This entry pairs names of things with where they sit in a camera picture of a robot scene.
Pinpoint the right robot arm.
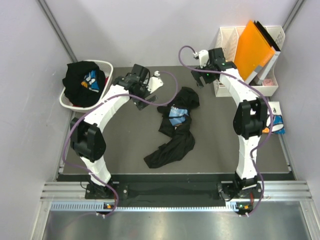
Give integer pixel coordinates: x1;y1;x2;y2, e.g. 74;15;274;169
191;48;268;198

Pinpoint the white laundry basket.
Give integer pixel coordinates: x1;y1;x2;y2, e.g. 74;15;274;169
59;59;114;113

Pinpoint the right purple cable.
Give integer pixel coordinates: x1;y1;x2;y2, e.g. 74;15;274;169
178;45;274;217

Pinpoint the aluminium frame rail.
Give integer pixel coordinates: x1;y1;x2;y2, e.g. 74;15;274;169
40;180;312;201

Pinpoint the black folder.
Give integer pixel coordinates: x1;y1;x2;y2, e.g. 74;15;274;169
253;21;281;52

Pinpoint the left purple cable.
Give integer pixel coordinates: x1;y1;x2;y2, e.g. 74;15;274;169
61;70;179;216

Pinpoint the orange folder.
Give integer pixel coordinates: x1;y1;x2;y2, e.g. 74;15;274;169
234;20;276;84

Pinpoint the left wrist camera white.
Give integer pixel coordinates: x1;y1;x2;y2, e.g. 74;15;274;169
146;71;164;94

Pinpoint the pink small item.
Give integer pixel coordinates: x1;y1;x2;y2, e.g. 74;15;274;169
262;78;274;87

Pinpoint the dark grey table mat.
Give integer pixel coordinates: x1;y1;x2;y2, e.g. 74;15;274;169
56;65;296;182

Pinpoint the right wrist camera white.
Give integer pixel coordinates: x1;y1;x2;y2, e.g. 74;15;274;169
193;50;210;69

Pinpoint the white file organizer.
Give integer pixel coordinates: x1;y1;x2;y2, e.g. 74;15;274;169
213;26;285;97

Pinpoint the grey cable duct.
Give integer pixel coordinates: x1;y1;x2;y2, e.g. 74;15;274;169
50;201;252;213

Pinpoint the purple cable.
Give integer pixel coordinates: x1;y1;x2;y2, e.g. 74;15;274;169
178;45;274;217
61;70;179;216

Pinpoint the folded white daisy t-shirt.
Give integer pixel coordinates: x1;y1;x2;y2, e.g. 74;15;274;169
262;101;286;135

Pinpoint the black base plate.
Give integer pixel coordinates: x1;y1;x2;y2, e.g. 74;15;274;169
84;173;266;208

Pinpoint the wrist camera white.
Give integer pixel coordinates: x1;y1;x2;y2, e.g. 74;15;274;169
146;71;164;94
193;50;210;69

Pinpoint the white grey binder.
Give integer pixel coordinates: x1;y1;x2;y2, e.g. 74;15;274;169
245;50;281;85

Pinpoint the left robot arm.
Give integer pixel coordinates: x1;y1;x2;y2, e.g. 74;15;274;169
70;64;163;199

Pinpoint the black brushstroke print t-shirt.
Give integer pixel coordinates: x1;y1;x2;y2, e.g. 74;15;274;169
143;86;200;169

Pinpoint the black daisy print t-shirt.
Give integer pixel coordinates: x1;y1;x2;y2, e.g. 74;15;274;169
62;61;106;108

